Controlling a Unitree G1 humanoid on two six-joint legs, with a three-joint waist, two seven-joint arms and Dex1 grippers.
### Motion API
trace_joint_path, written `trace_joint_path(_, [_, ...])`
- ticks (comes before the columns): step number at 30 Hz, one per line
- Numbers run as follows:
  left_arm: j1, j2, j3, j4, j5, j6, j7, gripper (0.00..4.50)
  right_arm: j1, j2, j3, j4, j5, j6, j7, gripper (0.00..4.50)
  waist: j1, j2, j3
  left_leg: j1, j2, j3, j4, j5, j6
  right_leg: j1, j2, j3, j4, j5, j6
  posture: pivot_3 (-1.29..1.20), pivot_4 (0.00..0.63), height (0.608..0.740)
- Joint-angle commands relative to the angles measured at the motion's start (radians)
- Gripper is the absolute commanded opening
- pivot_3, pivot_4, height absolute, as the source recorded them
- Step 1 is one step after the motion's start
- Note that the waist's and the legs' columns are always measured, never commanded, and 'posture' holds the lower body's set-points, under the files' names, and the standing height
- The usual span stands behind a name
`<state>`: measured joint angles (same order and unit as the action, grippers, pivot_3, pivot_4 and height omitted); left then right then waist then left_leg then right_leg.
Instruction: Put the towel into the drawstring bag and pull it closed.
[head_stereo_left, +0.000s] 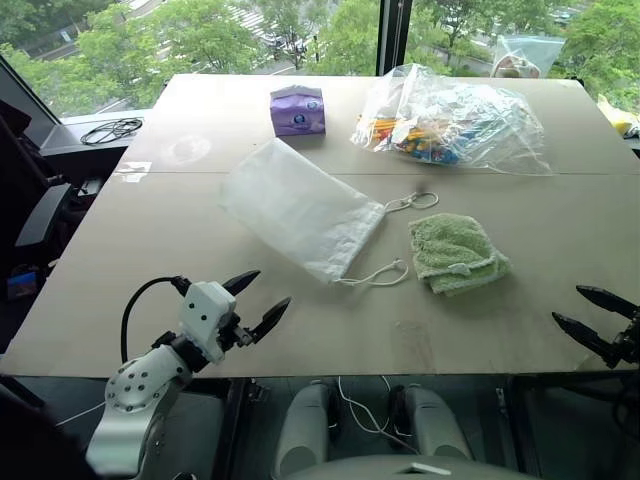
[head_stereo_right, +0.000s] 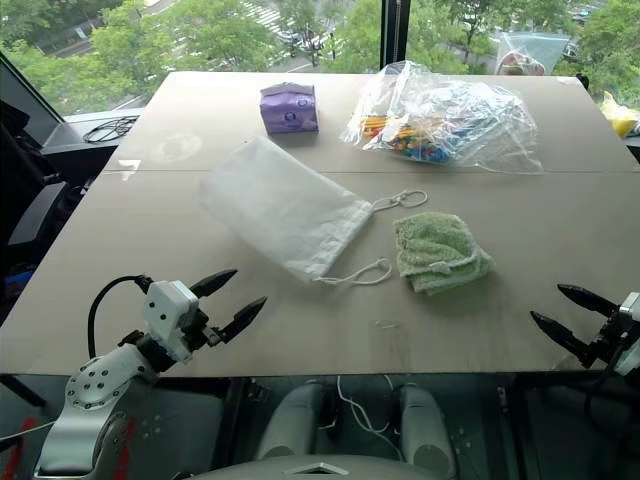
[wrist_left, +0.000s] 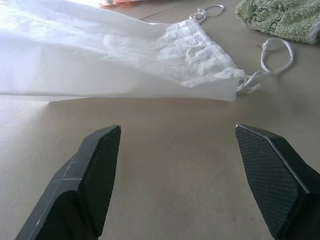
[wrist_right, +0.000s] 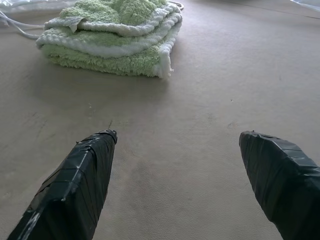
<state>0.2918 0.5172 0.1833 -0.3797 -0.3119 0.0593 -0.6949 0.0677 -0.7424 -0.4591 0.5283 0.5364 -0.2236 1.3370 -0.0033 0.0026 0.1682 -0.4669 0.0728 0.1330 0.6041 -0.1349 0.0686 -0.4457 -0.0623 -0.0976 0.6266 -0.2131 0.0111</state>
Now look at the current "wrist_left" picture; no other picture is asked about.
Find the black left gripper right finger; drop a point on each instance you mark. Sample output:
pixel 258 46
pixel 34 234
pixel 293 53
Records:
pixel 272 180

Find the orange object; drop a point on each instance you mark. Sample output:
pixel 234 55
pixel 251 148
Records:
pixel 120 2

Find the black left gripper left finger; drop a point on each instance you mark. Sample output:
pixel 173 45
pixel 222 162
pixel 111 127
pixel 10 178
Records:
pixel 82 185

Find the green terry towel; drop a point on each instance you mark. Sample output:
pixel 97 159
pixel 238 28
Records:
pixel 280 17

